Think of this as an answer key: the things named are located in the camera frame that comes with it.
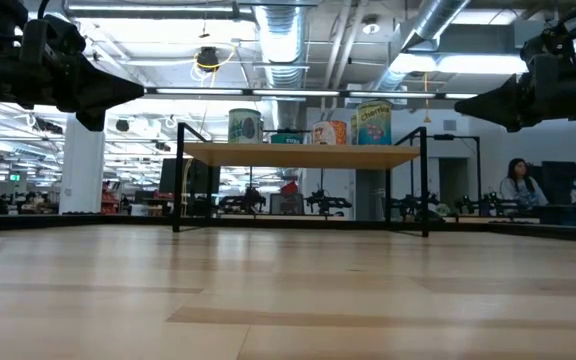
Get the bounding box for person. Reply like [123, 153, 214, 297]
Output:
[498, 157, 550, 209]

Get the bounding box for short small can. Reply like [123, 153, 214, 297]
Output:
[270, 132, 305, 146]

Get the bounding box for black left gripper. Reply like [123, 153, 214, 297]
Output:
[17, 14, 146, 133]

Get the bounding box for orange labelled can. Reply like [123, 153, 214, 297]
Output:
[311, 119, 348, 146]

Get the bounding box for black table frame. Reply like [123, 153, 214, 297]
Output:
[0, 212, 576, 246]

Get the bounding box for black overhead camera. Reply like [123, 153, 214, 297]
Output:
[195, 45, 222, 74]

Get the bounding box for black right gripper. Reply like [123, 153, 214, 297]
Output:
[453, 51, 576, 134]

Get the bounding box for white pillar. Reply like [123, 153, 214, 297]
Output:
[58, 112, 106, 215]

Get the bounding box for cherries labelled teal can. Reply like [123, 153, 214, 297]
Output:
[355, 99, 393, 146]

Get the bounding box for long light bar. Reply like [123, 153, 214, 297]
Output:
[145, 87, 479, 100]

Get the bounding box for wooden shelf black legs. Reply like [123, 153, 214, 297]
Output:
[171, 121, 429, 239]

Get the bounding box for silver ventilation duct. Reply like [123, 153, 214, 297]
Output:
[252, 0, 314, 131]
[372, 0, 469, 94]

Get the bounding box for black monitor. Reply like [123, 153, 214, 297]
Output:
[540, 160, 576, 206]

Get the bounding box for green labelled tall can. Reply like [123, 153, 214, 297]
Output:
[227, 108, 264, 145]

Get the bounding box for grey box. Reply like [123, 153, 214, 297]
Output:
[269, 193, 305, 216]

